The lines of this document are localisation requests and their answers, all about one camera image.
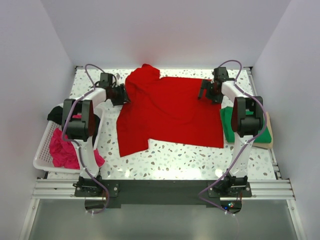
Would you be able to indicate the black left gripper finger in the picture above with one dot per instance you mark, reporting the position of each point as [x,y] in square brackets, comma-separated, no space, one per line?
[123,100]
[123,91]

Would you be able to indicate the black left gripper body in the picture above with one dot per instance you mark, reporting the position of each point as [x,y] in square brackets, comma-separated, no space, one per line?
[117,95]

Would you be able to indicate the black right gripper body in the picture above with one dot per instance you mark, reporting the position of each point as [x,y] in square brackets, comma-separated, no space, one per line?
[210,87]

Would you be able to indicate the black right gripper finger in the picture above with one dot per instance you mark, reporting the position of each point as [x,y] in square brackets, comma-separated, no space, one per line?
[212,98]
[203,87]

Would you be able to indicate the red t-shirt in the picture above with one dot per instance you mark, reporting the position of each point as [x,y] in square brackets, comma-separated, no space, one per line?
[166,109]

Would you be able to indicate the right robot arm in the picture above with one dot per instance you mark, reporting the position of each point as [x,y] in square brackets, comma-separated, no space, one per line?
[248,119]

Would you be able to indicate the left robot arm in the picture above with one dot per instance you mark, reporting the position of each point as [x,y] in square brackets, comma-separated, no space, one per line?
[88,166]

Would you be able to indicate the black garment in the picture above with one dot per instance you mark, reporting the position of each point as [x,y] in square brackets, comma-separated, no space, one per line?
[78,128]

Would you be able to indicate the tan cardboard board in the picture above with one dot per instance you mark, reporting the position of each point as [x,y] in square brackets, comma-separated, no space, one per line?
[265,140]

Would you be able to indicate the pink garment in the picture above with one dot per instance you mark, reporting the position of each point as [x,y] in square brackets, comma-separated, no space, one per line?
[63,152]

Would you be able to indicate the white plastic laundry basket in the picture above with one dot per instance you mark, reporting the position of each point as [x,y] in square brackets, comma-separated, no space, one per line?
[43,159]

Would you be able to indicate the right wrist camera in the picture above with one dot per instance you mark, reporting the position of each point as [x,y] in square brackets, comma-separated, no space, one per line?
[220,74]

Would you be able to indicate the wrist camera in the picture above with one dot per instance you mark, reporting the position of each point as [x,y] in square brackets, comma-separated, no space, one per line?
[220,74]
[107,80]

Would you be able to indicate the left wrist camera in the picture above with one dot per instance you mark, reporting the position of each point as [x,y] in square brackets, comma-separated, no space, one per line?
[107,80]

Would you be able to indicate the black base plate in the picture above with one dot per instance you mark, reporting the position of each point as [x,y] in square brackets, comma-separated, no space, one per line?
[113,194]

